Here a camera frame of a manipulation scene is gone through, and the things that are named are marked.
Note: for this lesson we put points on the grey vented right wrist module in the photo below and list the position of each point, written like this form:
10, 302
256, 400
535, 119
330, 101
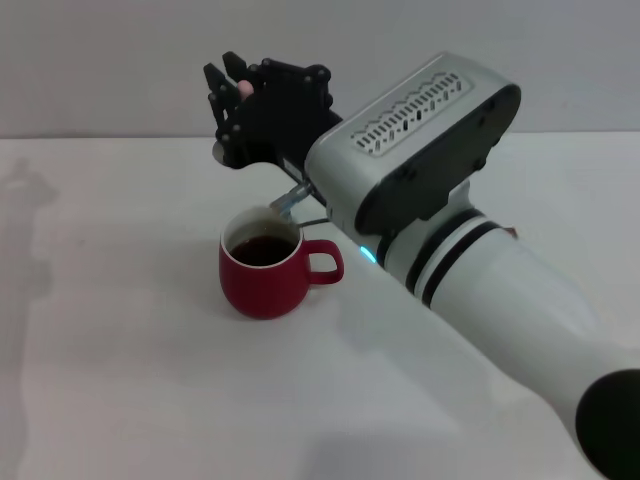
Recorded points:
400, 150

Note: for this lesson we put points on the red ceramic coffee cup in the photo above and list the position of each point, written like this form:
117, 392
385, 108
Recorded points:
260, 290

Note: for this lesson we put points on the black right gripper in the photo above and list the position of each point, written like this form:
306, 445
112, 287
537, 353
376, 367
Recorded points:
280, 120

